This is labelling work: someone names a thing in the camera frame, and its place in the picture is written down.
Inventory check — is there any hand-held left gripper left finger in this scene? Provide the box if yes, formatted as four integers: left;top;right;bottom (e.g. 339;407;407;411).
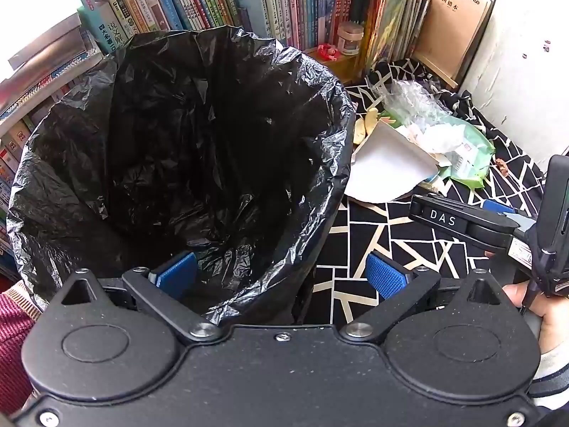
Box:
60;251;223;344

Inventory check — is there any clear plastic bag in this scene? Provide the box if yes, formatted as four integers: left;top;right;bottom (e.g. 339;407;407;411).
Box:
371;78;450;127

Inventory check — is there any person's left forearm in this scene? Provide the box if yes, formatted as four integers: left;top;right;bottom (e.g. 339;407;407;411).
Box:
0;280;43;414

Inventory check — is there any row of upright books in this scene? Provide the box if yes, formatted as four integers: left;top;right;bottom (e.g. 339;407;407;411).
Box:
78;0;369;56

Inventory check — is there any white paper sheet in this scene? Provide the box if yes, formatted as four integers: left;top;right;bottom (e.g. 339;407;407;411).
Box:
344;120;438;203

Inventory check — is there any small white-lidded jar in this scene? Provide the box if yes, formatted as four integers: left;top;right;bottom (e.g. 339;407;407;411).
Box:
336;21;365;56

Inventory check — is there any black lined trash bin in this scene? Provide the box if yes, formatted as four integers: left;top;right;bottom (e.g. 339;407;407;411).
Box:
6;26;356;325

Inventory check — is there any bread slice with orange crust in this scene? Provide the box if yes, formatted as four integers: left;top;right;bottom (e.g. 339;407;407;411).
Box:
362;107;383;138

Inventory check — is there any green plastic packaging bag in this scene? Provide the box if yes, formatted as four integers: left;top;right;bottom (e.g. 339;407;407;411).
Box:
387;113;496;190

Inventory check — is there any person's right forearm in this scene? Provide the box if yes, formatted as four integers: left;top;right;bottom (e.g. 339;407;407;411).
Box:
527;342;569;410

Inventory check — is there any brown kraft notebook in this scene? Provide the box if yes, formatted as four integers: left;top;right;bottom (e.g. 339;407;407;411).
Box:
409;0;494;81

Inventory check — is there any wooden book stand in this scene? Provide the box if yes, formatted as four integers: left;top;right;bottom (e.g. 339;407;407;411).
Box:
411;51;458;90

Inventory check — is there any row of thin picture books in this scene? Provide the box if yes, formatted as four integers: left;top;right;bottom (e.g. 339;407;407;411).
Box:
358;0;432;76

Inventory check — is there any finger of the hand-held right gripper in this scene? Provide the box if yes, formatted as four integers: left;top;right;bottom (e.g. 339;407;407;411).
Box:
409;193;516;256
482;199;536;232

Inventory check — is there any wooden desk shelf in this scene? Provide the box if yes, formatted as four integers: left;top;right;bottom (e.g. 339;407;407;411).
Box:
304;47;369;85

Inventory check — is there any stack of flat spiral notebooks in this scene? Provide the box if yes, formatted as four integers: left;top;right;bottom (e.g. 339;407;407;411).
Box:
0;13;103;121

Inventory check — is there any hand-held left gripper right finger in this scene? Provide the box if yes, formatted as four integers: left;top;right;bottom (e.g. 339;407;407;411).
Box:
340;251;504;345

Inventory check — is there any person's right hand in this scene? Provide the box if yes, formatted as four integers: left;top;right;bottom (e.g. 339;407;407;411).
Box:
484;249;569;354

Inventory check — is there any black and white patterned cloth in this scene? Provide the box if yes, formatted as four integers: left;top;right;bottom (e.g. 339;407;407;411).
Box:
307;58;552;325

